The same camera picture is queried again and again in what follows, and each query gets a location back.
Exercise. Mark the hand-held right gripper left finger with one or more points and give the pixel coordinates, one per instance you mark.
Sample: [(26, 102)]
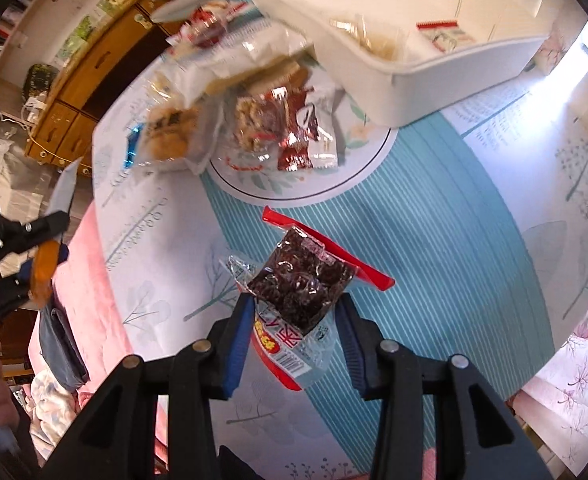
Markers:
[(239, 345)]

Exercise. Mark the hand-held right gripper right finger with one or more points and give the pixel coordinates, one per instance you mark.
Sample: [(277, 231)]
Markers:
[(349, 345)]

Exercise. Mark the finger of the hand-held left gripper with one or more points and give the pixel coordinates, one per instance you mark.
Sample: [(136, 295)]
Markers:
[(8, 297), (38, 232)]

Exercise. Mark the clear packet of dark dried fruit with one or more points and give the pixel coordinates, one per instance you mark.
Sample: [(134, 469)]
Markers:
[(299, 280)]

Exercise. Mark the pile of snack packets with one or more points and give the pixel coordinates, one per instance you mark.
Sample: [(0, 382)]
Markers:
[(259, 120)]

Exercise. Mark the white plastic basket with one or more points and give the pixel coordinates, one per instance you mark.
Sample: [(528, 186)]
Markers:
[(424, 90)]

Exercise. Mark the dark blue pouch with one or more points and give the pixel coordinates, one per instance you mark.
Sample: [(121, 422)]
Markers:
[(63, 345)]

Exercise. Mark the pink blanket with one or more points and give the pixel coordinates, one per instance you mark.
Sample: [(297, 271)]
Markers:
[(93, 300)]

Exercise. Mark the floral bedding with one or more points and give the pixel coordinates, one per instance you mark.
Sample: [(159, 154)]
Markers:
[(53, 410)]

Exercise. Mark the printed teal striped tablecloth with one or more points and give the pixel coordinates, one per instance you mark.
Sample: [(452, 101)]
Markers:
[(424, 240)]

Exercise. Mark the black bag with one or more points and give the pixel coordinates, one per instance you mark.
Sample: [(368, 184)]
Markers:
[(39, 82)]

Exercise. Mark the wooden desk with drawers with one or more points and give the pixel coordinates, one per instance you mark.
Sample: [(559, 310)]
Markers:
[(103, 60)]

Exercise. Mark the pink floral sheet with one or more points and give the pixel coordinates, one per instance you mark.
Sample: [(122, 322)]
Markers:
[(574, 385)]

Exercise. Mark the clear packet of beige snack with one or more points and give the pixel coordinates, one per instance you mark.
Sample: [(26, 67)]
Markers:
[(369, 35)]

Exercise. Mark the red label snack packet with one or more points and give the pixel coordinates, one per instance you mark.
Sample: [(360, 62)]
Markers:
[(444, 35)]

